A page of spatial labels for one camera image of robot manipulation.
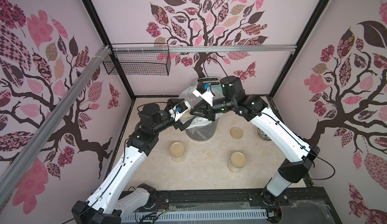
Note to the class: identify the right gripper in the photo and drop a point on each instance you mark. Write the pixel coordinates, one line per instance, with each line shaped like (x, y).
(207, 107)

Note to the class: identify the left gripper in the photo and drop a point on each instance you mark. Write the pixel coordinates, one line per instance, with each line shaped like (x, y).
(179, 124)

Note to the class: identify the glass jar beige lid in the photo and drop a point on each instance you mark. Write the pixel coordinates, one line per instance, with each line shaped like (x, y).
(236, 162)
(177, 151)

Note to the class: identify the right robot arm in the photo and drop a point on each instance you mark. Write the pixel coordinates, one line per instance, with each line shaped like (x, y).
(299, 155)

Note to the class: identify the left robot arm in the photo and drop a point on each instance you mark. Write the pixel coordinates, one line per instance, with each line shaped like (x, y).
(106, 205)

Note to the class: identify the grey mesh trash bin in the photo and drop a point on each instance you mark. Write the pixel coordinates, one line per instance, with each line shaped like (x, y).
(202, 129)

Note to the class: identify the mint green toaster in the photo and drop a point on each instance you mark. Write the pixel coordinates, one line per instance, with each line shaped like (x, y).
(213, 80)

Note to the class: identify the patterned ceramic bowl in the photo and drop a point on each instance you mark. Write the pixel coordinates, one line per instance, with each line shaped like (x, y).
(262, 135)

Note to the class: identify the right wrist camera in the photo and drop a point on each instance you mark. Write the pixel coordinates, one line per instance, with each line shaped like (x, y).
(203, 90)

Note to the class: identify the aluminium rail back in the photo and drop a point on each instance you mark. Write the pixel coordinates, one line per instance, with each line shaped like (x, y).
(203, 49)

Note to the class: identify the aluminium rail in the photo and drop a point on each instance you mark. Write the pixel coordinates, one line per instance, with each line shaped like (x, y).
(13, 174)
(203, 49)

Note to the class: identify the black wire basket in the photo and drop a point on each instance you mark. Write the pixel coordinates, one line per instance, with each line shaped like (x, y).
(139, 59)

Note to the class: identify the white slotted cable duct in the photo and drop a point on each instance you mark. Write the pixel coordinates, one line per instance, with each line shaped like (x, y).
(195, 217)

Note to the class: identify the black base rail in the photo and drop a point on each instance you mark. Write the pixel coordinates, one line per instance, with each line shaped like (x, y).
(296, 206)

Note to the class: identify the aluminium rail left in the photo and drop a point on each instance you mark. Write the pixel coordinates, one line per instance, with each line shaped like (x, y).
(13, 174)

